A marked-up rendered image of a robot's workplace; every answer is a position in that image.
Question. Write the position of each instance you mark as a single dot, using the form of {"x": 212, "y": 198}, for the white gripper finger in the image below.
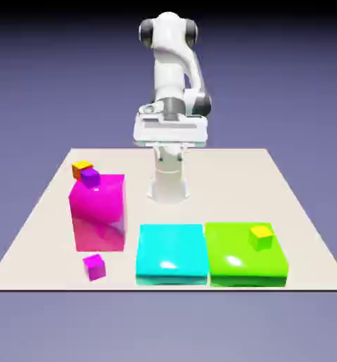
{"x": 159, "y": 154}
{"x": 181, "y": 153}

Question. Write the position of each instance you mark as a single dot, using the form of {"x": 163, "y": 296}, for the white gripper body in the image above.
{"x": 171, "y": 133}

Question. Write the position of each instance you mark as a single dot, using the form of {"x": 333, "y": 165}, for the small purple cube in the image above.
{"x": 90, "y": 178}

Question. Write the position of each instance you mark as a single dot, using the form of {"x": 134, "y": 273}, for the large cyan box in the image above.
{"x": 171, "y": 251}

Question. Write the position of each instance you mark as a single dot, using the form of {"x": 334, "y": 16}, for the small yellow cube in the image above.
{"x": 260, "y": 237}

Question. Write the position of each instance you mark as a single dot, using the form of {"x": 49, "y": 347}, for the small orange cube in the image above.
{"x": 78, "y": 167}

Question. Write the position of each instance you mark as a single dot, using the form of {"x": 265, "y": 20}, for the small magenta cube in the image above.
{"x": 95, "y": 267}

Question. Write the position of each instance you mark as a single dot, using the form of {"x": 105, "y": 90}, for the large green box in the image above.
{"x": 236, "y": 263}

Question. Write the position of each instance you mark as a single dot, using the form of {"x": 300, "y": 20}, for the large magenta box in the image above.
{"x": 99, "y": 215}

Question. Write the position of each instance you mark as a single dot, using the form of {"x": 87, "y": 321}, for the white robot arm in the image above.
{"x": 168, "y": 73}

